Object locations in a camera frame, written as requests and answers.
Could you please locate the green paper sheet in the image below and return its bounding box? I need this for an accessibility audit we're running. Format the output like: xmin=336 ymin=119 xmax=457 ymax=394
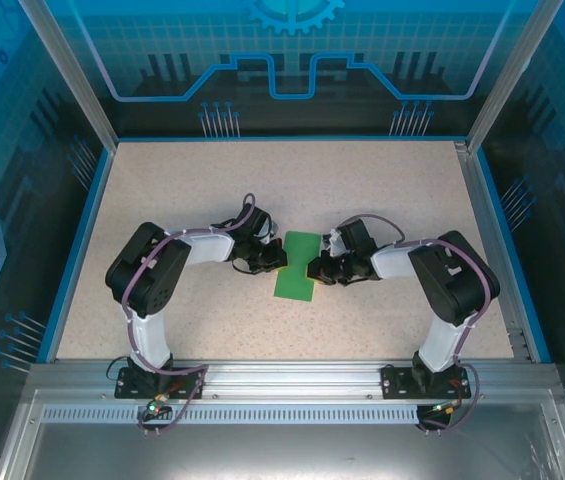
xmin=271 ymin=230 xmax=324 ymax=304

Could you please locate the blue table edge strip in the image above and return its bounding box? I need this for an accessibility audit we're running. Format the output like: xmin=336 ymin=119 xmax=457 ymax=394
xmin=35 ymin=147 xmax=116 ymax=364

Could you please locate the wide aluminium frame rail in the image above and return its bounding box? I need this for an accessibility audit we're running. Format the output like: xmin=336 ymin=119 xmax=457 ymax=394
xmin=26 ymin=358 xmax=563 ymax=401

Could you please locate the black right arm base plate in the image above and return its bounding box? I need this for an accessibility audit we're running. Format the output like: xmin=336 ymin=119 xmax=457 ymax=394
xmin=380 ymin=363 xmax=481 ymax=401

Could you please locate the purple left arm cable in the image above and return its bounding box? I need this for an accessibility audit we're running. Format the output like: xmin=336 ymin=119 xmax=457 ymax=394
xmin=120 ymin=193 xmax=209 ymax=437

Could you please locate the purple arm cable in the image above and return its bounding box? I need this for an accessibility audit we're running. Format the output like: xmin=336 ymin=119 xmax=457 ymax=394
xmin=120 ymin=193 xmax=209 ymax=437
xmin=354 ymin=213 xmax=502 ymax=432

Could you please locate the slotted cable duct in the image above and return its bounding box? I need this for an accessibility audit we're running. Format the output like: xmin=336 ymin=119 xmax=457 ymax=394
xmin=39 ymin=404 xmax=426 ymax=426

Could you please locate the narrow aluminium side rail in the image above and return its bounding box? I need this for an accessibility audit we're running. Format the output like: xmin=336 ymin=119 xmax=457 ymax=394
xmin=454 ymin=140 xmax=534 ymax=362

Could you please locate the cable connector with green light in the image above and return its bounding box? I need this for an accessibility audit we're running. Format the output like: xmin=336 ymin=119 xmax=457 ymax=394
xmin=430 ymin=399 xmax=463 ymax=416
xmin=144 ymin=393 xmax=172 ymax=419

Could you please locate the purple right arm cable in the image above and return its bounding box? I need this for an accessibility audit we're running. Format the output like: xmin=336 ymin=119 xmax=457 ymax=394
xmin=354 ymin=213 xmax=502 ymax=432

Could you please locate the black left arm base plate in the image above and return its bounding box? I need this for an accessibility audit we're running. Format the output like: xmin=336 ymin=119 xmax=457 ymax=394
xmin=114 ymin=365 xmax=208 ymax=401

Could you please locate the aluminium frame post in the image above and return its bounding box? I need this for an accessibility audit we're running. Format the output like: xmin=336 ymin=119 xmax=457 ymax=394
xmin=465 ymin=0 xmax=565 ymax=154
xmin=15 ymin=0 xmax=119 ymax=152

